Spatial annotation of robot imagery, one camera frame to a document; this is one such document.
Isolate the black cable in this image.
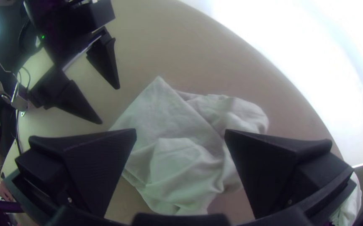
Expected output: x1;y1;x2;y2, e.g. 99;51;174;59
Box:
16;66;32;95

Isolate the white t-shirt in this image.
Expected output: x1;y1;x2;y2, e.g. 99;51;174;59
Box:
108;76;270;216

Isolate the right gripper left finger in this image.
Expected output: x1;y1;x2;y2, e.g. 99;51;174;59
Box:
14;128;137;218

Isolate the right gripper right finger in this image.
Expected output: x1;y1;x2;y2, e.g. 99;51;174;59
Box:
224;129;354;220

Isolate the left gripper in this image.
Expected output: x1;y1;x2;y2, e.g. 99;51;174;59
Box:
30;0;121;125

